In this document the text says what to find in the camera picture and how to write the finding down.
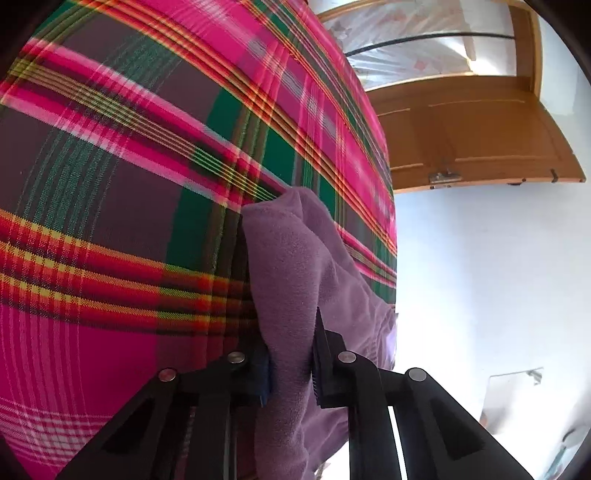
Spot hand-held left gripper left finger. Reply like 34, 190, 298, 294
55, 352, 273, 480

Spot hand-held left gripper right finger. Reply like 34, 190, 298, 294
311, 306, 537, 480

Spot purple fleece pants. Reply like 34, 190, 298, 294
240, 187, 399, 480

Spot pale flat panel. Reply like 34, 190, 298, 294
481, 367, 546, 433

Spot pink green plaid blanket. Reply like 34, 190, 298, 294
0, 0, 399, 480

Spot wooden door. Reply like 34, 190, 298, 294
367, 76, 588, 195

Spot clear plastic door curtain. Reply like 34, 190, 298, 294
323, 0, 519, 94

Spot metal door handle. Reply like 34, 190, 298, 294
427, 170, 463, 189

